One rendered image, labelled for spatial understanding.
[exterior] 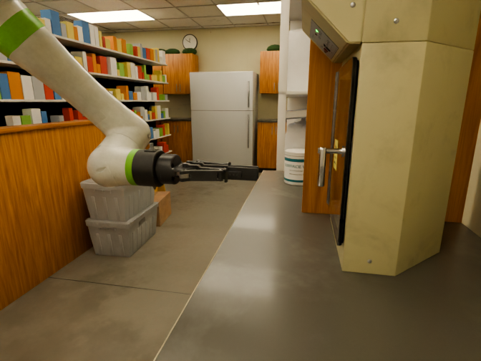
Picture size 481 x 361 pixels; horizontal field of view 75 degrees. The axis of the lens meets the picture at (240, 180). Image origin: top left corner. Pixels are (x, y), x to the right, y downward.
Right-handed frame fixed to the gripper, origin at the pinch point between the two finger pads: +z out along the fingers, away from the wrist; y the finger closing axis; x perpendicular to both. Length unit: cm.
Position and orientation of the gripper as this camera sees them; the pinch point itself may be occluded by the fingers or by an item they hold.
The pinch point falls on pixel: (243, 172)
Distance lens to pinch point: 73.8
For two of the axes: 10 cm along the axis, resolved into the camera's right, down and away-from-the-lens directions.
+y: 1.9, -2.6, 9.4
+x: 0.0, 9.6, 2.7
